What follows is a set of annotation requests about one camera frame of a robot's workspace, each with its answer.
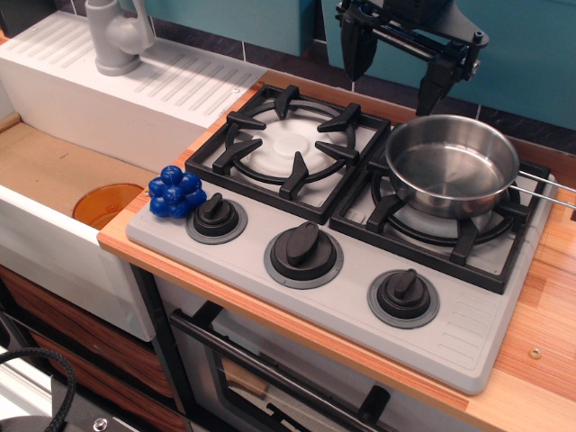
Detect stainless steel pan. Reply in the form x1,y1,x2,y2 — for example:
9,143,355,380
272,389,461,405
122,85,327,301
384,114,575,220

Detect grey toy stove top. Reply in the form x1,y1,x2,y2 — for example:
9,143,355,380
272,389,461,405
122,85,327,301
124,92,560,397

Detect oven door with handle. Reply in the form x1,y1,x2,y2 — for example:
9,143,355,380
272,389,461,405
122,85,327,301
166,301,474,431

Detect wooden drawer fronts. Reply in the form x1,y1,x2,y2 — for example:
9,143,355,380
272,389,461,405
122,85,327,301
1,268,191,431

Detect black right burner grate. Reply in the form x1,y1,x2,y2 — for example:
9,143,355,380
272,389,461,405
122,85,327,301
329,157,551,294

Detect grey toy faucet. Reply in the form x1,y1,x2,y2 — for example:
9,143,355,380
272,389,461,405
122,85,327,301
85,0,155,77

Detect white toy sink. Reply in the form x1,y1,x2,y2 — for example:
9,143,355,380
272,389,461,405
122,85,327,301
1,12,264,341

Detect blue toy blueberry cluster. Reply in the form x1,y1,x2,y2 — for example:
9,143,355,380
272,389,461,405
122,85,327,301
148,165,207,219

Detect black stove knob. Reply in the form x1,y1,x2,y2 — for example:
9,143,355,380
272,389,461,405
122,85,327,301
367,268,440,329
264,221,344,290
185,193,248,245

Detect black right stove knob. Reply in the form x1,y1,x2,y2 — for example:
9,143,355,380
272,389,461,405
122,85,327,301
367,268,440,329

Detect black braided cable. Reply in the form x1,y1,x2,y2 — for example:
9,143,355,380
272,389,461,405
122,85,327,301
0,346,78,432

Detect black left stove knob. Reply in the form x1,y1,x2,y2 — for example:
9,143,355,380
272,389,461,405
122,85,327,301
185,193,248,245

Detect black burner grate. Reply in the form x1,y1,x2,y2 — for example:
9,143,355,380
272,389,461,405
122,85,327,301
329,157,551,294
185,85,391,224

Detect black left burner grate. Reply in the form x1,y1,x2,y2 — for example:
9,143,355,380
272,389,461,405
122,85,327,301
185,85,391,224

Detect black middle stove knob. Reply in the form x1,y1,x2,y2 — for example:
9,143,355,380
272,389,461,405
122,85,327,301
264,221,344,290

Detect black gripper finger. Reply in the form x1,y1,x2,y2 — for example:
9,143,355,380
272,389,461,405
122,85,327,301
340,16,377,81
416,58,462,116

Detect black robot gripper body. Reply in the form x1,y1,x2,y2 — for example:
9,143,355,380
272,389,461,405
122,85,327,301
336,1,490,81

